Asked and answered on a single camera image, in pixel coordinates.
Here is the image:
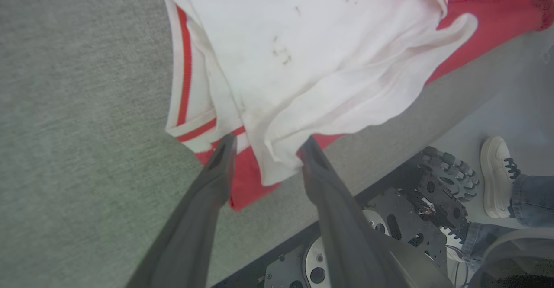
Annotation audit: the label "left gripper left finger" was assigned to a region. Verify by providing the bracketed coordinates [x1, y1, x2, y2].
[126, 133, 238, 288]

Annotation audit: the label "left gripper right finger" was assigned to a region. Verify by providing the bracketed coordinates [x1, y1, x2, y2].
[298, 136, 455, 288]

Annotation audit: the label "red white basketball jersey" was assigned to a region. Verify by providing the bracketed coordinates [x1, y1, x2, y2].
[157, 0, 554, 211]

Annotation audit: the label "black omni wheel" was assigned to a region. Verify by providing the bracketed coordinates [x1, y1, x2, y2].
[418, 146, 480, 230]

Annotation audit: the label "blue jeans leg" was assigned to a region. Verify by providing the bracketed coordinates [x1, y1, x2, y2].
[509, 174, 554, 229]
[460, 221, 524, 271]

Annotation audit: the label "grey fabric sofa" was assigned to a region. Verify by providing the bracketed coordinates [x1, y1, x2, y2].
[0, 0, 554, 288]

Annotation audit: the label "white sneaker black laces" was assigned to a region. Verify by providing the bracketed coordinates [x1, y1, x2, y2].
[480, 136, 521, 218]

